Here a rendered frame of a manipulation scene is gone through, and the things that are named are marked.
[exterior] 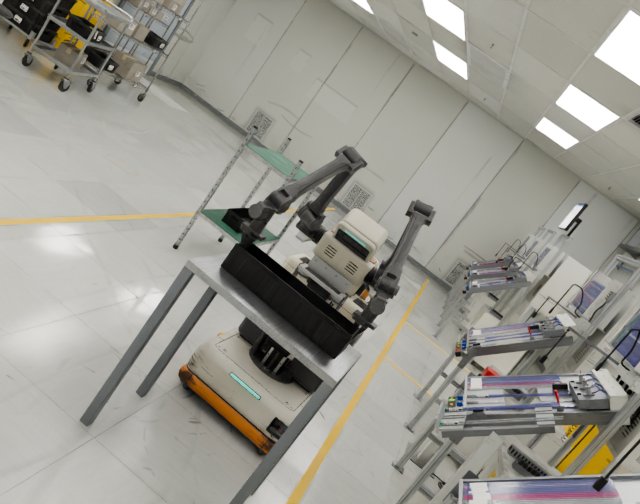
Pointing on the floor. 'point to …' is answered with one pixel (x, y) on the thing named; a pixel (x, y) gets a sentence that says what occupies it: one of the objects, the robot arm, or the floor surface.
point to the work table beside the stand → (224, 285)
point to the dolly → (35, 18)
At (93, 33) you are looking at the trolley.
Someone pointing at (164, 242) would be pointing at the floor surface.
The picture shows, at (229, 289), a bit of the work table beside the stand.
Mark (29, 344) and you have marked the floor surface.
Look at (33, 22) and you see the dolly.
